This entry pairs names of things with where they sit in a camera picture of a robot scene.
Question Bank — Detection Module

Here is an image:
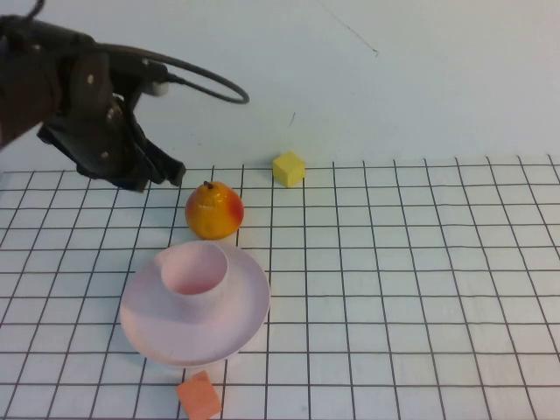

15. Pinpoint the black looped cable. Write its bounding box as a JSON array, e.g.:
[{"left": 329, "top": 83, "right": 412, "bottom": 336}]
[{"left": 94, "top": 42, "right": 251, "bottom": 105}]

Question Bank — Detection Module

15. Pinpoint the yellow red toy pear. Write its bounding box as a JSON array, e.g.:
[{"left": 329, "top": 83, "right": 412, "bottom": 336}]
[{"left": 185, "top": 180, "right": 245, "bottom": 241}]

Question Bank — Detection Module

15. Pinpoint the orange foam block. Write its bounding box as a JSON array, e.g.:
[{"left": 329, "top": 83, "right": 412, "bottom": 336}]
[{"left": 175, "top": 370, "right": 224, "bottom": 420}]

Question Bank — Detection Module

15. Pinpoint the pale pink round plate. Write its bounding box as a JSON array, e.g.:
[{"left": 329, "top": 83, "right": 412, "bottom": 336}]
[{"left": 119, "top": 241, "right": 271, "bottom": 368}]

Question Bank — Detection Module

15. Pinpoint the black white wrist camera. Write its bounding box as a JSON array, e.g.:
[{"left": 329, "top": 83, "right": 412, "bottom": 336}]
[{"left": 109, "top": 57, "right": 171, "bottom": 96}]

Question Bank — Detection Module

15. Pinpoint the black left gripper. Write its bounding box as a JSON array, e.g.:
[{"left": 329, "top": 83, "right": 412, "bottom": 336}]
[{"left": 36, "top": 52, "right": 187, "bottom": 194}]

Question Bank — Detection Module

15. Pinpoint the yellow foam cube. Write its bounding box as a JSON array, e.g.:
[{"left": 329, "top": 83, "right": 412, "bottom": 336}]
[{"left": 272, "top": 150, "right": 307, "bottom": 190}]

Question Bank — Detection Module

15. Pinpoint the pale pink plastic cup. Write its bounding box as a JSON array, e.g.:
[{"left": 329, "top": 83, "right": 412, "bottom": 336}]
[{"left": 157, "top": 241, "right": 232, "bottom": 310}]

